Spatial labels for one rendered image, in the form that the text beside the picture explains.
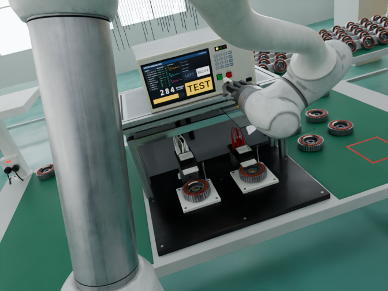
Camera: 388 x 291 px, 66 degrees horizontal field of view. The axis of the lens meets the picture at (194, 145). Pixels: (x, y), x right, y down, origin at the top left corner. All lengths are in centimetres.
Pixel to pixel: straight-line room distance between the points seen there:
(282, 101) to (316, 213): 52
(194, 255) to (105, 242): 61
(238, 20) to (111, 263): 39
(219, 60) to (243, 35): 67
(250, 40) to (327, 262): 160
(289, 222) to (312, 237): 99
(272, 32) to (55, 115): 37
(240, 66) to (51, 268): 101
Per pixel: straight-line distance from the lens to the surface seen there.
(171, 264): 104
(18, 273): 130
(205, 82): 116
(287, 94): 76
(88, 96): 40
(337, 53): 81
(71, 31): 40
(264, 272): 190
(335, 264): 196
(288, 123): 73
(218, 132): 139
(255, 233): 106
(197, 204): 115
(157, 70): 112
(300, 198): 115
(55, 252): 129
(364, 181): 128
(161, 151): 136
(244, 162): 125
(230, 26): 47
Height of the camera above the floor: 151
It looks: 28 degrees down
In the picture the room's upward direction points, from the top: 13 degrees counter-clockwise
